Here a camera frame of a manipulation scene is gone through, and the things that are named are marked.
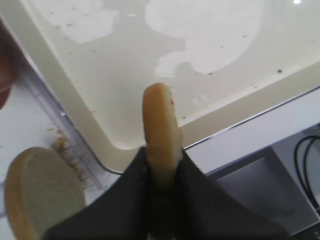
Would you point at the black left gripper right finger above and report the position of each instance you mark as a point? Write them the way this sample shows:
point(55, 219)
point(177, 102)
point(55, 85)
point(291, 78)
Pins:
point(203, 211)

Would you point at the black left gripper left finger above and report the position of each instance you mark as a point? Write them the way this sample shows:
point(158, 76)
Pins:
point(118, 214)

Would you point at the pale bun bottom slice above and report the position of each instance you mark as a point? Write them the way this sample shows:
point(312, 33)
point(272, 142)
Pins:
point(162, 134)

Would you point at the front tomato slice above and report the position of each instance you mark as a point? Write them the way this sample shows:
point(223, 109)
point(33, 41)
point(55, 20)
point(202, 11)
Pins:
point(8, 69)

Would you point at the left long clear divider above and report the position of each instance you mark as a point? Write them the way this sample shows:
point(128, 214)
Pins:
point(69, 143)

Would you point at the brown bun bottom half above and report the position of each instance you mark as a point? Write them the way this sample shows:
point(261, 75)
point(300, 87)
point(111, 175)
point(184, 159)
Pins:
point(40, 191)

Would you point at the cream metal tray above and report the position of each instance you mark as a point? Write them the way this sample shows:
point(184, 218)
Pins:
point(224, 60)

